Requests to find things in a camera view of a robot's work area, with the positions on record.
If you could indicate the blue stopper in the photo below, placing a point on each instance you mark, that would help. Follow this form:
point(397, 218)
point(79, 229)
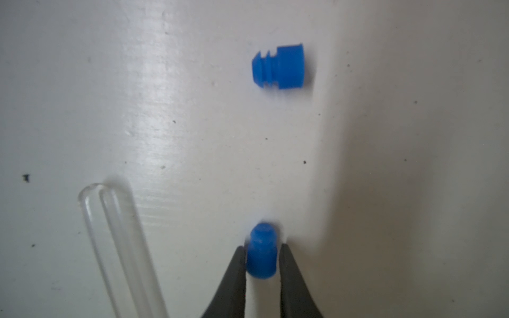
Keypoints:
point(262, 250)
point(286, 69)

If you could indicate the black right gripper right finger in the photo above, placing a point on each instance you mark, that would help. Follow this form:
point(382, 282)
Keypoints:
point(295, 298)

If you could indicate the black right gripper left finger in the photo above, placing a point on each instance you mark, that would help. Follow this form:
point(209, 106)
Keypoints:
point(230, 297)

